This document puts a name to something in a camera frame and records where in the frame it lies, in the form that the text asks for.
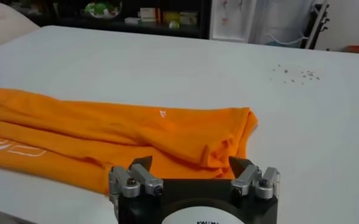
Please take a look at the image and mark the yellow medicine box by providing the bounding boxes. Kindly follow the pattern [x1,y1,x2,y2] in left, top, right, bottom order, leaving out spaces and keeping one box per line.
[163,11,180,24]

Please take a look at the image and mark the scattered small grey crumbs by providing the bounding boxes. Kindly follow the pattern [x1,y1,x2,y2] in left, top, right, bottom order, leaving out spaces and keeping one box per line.
[268,63,322,86]

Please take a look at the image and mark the silver bowl with green packets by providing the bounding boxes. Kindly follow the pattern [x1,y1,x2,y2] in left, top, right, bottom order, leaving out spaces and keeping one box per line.
[84,1,123,20]

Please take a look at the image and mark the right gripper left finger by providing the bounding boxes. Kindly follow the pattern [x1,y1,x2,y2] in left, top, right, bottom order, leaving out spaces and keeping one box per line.
[108,155,164,198]

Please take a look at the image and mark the black stand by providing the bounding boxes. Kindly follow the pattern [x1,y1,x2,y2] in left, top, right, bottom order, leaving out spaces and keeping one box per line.
[300,2,331,50]

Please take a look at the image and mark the person in light sleeveless shirt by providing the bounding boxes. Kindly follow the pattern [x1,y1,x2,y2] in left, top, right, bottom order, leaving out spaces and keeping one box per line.
[0,1,41,52]

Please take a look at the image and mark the flat white medicine box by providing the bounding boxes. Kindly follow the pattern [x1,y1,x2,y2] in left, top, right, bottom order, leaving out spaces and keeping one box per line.
[124,16,141,26]

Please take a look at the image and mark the black shelf unit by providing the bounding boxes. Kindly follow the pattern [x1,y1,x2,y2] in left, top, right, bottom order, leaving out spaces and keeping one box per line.
[0,0,212,40]

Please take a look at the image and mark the white water dispenser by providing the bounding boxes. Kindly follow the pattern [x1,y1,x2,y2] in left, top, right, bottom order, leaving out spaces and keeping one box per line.
[209,0,258,44]

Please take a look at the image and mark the white red medicine box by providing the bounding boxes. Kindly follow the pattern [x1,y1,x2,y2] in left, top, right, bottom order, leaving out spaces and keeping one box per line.
[140,7,162,23]

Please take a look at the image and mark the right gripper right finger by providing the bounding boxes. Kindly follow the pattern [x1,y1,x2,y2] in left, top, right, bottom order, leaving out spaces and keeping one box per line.
[229,156,281,200]

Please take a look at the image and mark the orange t-shirt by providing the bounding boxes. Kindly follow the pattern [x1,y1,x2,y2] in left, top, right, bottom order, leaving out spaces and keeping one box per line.
[0,86,260,196]

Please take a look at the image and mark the white green medicine box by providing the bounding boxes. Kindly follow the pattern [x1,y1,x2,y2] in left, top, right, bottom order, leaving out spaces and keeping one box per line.
[179,12,199,26]

